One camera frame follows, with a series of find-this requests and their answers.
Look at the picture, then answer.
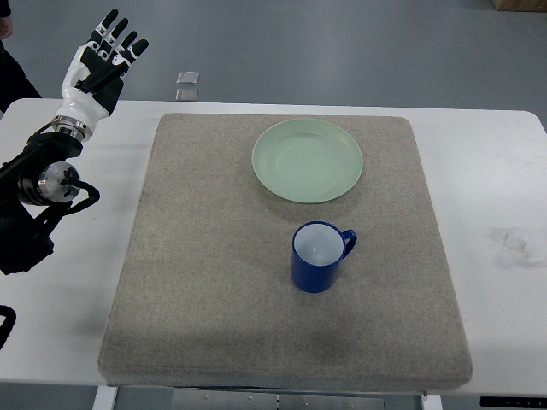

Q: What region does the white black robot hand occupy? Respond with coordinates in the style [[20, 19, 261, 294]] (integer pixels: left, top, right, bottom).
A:
[[51, 9, 149, 142]]

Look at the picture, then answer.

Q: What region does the blue mug white inside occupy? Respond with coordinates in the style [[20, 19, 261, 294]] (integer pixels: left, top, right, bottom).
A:
[[291, 220, 358, 294]]

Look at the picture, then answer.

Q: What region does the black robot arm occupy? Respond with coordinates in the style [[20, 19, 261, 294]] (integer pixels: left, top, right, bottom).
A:
[[1, 122, 100, 275]]

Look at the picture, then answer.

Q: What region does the lower metal floor plate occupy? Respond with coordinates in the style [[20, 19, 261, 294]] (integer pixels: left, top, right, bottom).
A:
[[175, 88, 198, 102]]

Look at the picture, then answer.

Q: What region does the light green plate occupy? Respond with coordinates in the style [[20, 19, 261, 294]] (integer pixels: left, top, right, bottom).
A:
[[251, 118, 363, 203]]

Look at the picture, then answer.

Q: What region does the person in dark clothes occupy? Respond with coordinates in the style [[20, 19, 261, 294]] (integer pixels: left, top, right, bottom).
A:
[[1, 1, 41, 114]]

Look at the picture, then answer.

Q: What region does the beige felt mat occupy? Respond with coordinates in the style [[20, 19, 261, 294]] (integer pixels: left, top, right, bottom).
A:
[[98, 114, 473, 392]]

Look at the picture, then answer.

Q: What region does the cardboard box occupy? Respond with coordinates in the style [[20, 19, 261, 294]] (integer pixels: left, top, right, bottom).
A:
[[492, 0, 547, 13]]

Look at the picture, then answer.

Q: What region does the black cable loop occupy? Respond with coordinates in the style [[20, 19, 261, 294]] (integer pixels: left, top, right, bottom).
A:
[[0, 305, 17, 350]]

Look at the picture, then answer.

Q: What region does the metal table frame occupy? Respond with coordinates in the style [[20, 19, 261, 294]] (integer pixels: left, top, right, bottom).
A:
[[91, 384, 547, 410]]

